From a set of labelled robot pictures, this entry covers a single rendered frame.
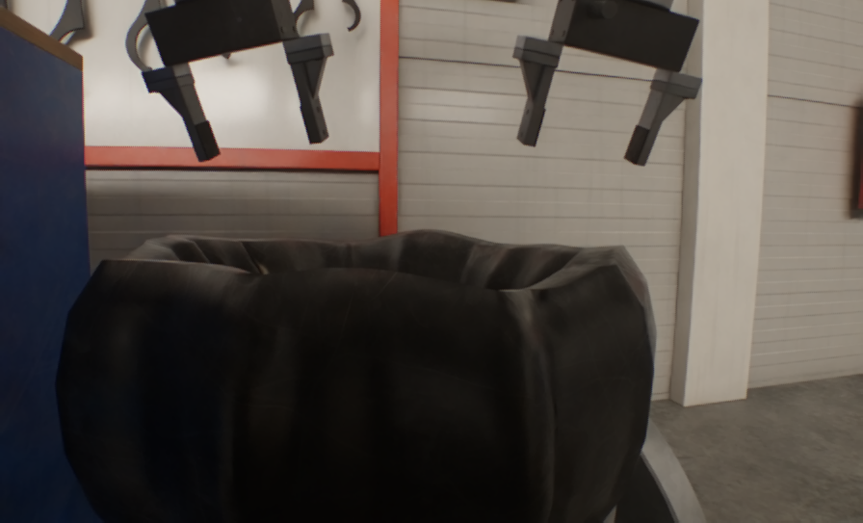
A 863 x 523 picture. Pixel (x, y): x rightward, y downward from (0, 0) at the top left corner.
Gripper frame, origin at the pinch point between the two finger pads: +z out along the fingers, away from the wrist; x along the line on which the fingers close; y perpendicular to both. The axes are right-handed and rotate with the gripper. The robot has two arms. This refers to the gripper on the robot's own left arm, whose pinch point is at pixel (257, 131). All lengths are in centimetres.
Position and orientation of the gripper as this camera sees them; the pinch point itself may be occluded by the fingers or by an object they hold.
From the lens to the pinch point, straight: 51.7
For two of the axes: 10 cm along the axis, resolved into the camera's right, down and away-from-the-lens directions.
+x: -9.8, 0.9, 1.6
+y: 1.0, -4.8, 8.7
